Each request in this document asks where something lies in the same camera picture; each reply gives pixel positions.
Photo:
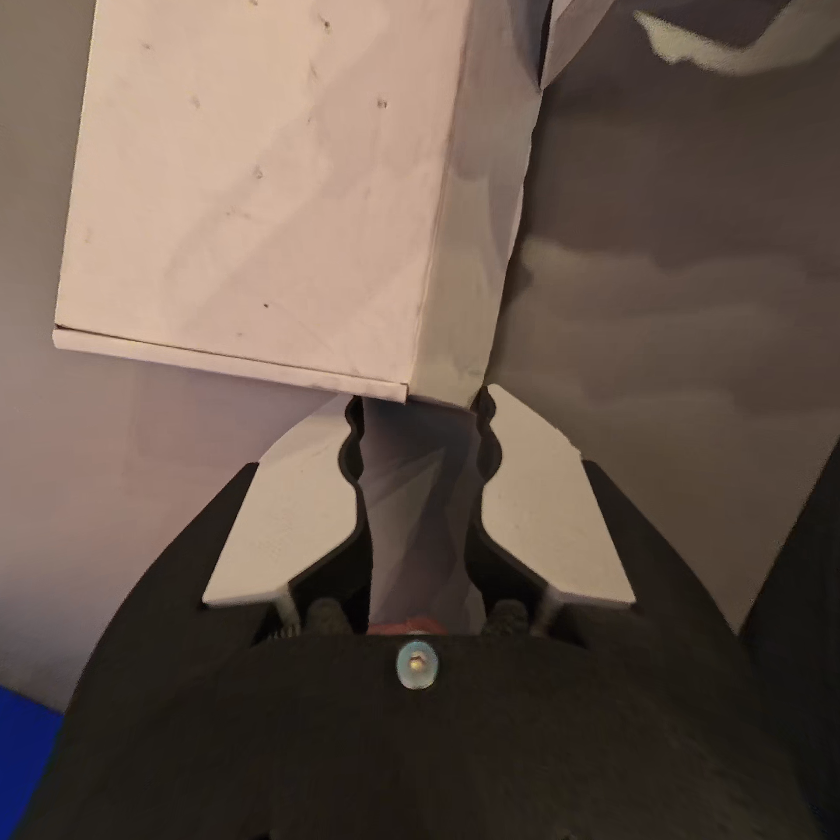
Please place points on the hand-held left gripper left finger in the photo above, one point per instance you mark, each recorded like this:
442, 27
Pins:
289, 512

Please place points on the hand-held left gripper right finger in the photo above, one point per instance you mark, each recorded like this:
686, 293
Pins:
551, 512

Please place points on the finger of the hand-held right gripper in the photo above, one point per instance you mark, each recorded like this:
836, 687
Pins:
571, 26

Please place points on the white cardboard box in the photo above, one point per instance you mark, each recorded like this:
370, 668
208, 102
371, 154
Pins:
262, 197

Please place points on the blue plastic bin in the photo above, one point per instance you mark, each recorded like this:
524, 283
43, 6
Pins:
23, 735

